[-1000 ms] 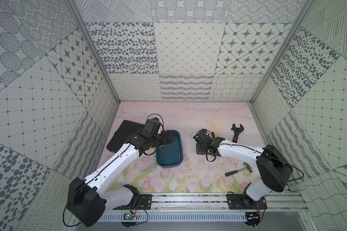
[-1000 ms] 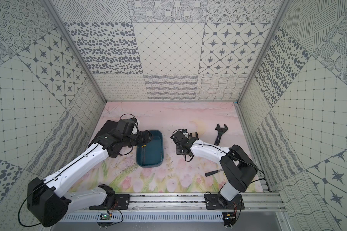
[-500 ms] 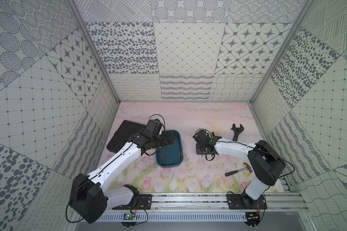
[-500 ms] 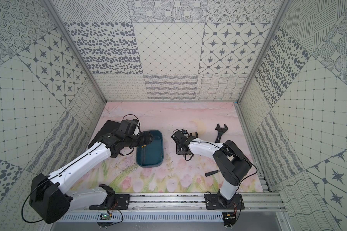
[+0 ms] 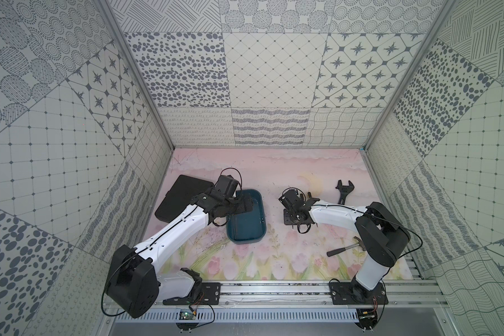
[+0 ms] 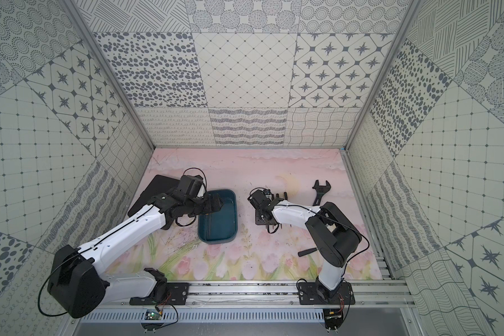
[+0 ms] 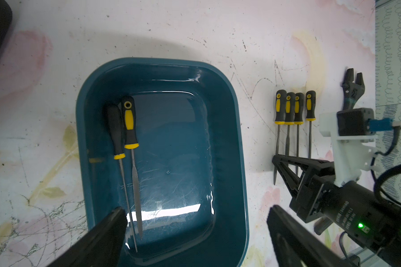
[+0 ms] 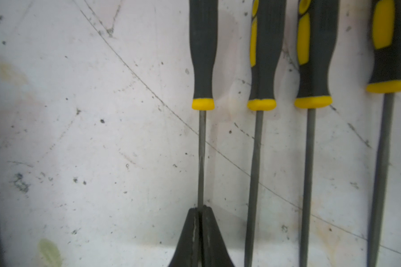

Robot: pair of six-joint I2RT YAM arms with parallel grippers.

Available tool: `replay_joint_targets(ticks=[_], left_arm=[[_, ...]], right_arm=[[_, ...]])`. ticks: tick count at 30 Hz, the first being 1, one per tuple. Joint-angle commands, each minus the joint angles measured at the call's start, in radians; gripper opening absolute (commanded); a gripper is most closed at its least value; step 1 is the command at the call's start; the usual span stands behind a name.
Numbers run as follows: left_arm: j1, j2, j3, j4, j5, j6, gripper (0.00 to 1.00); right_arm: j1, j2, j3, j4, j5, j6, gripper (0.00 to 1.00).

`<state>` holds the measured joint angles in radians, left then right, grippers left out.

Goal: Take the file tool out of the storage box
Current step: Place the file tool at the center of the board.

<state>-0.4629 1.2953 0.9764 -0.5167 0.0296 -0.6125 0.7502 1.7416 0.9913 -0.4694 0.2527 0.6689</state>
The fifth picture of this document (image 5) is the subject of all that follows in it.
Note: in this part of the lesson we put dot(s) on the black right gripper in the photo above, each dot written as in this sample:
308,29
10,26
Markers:
286,220

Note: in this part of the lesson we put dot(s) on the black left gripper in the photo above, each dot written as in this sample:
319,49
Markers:
239,206

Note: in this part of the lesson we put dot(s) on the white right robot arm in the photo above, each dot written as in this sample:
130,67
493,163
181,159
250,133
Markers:
383,237

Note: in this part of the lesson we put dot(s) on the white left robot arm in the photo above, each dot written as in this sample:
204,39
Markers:
133,281

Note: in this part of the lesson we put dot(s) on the teal plastic storage box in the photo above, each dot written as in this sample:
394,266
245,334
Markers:
249,227

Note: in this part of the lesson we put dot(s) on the black adjustable wrench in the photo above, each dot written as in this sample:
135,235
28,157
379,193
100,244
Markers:
344,191

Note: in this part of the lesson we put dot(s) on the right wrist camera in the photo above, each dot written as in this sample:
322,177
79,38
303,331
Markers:
292,198

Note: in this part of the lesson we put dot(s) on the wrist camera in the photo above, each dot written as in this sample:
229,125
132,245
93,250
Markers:
292,198
226,185

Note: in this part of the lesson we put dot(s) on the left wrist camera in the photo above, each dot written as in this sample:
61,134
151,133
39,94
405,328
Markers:
226,185

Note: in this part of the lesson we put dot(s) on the hammer with black handle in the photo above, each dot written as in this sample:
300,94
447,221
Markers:
358,243

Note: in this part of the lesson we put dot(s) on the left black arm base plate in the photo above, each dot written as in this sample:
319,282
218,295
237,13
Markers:
203,294

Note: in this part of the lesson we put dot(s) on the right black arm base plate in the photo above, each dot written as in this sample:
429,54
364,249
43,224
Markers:
352,293

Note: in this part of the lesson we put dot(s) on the white slotted cable duct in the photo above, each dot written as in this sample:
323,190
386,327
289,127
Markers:
239,315

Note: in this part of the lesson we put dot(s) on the aluminium mounting rail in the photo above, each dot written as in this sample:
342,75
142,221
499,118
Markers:
276,294

